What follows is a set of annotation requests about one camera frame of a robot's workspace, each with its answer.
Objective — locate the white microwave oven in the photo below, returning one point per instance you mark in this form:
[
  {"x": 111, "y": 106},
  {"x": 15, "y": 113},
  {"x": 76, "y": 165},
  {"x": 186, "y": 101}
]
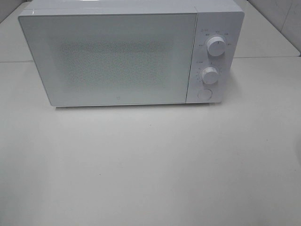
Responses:
[{"x": 214, "y": 17}]

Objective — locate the white microwave door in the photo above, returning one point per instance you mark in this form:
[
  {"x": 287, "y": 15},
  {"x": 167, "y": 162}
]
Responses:
[{"x": 112, "y": 60}]

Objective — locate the round white door button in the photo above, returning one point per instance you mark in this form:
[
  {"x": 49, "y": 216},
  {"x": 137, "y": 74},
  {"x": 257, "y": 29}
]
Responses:
[{"x": 205, "y": 94}]

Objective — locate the white microwave knob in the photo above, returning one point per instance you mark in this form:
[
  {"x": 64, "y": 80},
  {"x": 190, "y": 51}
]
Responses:
[
  {"x": 216, "y": 45},
  {"x": 210, "y": 75}
]

